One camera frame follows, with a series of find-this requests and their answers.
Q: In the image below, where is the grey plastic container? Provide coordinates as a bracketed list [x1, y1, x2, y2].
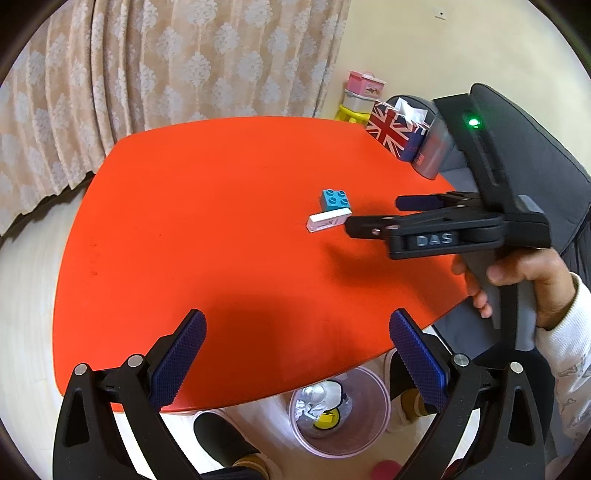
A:
[411, 115, 459, 181]

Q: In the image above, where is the white tissue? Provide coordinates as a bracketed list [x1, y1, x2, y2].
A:
[307, 401, 341, 418]

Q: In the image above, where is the pink storage box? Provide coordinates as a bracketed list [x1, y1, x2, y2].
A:
[347, 71, 387, 101]

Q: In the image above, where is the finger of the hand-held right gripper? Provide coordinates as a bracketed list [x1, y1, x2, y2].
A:
[396, 191, 484, 213]
[344, 210, 504, 241]

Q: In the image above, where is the clear pink trash bin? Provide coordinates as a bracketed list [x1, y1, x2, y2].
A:
[288, 368, 392, 457]

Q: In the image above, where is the blue toy brick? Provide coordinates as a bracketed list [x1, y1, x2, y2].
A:
[320, 188, 352, 214]

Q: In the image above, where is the person's right forearm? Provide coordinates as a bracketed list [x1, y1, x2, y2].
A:
[534, 272, 591, 462]

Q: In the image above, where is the flag print tissue box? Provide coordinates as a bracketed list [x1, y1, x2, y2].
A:
[366, 99, 433, 162]

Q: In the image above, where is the grey fabric chair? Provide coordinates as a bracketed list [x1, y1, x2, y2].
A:
[385, 85, 591, 365]

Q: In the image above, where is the yellow plastic container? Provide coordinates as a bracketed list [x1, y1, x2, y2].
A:
[336, 104, 374, 126]

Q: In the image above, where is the small white rectangular box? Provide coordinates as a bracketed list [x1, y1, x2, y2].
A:
[307, 208, 353, 233]

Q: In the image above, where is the beige patterned curtain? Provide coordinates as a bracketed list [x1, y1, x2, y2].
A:
[0, 0, 352, 236]

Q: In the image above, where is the black slipper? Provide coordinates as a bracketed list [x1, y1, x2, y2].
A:
[193, 411, 262, 467]

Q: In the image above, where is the person's right hand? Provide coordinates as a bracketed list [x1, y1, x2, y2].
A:
[452, 251, 579, 330]

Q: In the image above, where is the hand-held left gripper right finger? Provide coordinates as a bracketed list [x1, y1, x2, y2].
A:
[389, 309, 546, 480]

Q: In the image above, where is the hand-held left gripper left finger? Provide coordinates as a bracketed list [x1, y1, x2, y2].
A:
[52, 309, 208, 480]

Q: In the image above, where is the pink rounded object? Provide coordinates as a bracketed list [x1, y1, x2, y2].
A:
[373, 459, 403, 480]

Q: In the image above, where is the striped sock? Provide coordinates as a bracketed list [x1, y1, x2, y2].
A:
[401, 387, 438, 419]
[231, 453, 279, 480]

